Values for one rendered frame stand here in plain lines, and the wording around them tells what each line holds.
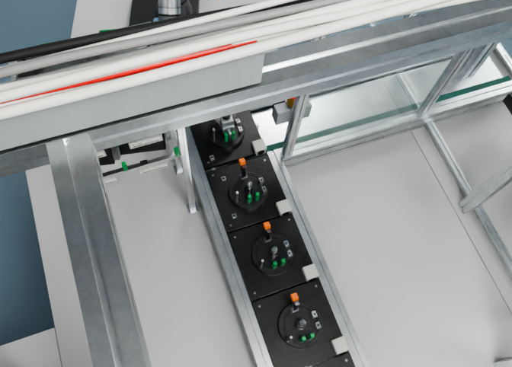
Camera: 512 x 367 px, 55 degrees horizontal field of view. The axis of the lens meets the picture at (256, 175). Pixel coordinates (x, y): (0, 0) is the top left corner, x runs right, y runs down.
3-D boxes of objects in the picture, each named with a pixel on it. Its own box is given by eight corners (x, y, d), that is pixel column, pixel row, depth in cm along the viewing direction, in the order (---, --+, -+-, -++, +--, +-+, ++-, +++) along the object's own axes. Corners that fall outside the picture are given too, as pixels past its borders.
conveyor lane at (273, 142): (187, 129, 196) (186, 116, 187) (374, 78, 213) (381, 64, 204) (209, 191, 186) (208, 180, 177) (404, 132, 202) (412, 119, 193)
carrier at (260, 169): (206, 174, 179) (205, 159, 167) (267, 156, 183) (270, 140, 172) (227, 234, 170) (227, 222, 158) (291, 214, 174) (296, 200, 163)
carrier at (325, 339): (251, 303, 160) (253, 295, 149) (318, 279, 165) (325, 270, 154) (277, 378, 151) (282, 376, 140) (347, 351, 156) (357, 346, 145)
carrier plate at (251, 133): (186, 117, 188) (185, 114, 186) (244, 101, 193) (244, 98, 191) (204, 170, 179) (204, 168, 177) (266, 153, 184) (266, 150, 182)
